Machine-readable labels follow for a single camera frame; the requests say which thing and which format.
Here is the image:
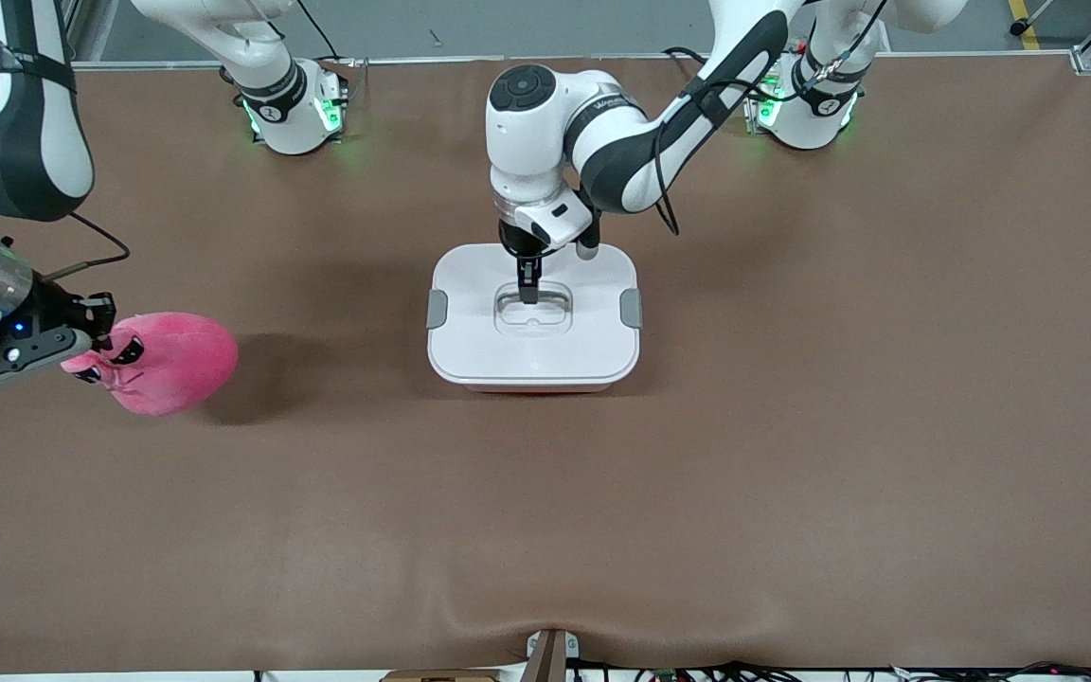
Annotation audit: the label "white box lid grey clips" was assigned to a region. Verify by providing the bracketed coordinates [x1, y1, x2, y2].
[426, 243, 643, 385]

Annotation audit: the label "pink plush toy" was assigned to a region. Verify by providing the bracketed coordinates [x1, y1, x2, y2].
[61, 313, 240, 418]

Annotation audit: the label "pink plastic bin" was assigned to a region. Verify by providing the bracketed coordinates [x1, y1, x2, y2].
[456, 377, 617, 395]

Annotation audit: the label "metal table edge strip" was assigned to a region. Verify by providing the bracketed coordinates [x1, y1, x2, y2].
[72, 51, 1077, 73]

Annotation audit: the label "brown table mat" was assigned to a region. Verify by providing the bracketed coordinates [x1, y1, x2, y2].
[0, 55, 1091, 675]

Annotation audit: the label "black stand foot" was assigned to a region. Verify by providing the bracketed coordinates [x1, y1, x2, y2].
[1010, 0, 1056, 37]

